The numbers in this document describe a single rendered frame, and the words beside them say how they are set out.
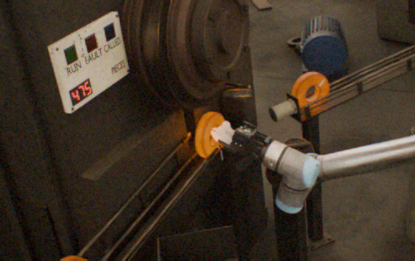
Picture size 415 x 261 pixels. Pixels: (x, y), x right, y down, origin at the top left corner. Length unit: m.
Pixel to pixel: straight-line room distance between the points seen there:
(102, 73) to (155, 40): 0.17
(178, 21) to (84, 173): 0.48
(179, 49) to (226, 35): 0.16
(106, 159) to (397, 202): 1.59
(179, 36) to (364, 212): 1.48
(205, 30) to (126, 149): 0.40
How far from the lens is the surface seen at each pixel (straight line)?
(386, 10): 4.55
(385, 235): 2.68
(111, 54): 1.64
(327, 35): 3.90
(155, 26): 1.60
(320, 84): 2.27
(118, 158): 1.67
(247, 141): 1.88
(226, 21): 1.71
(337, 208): 2.83
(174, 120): 1.87
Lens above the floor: 1.69
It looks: 29 degrees down
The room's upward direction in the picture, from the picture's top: 8 degrees counter-clockwise
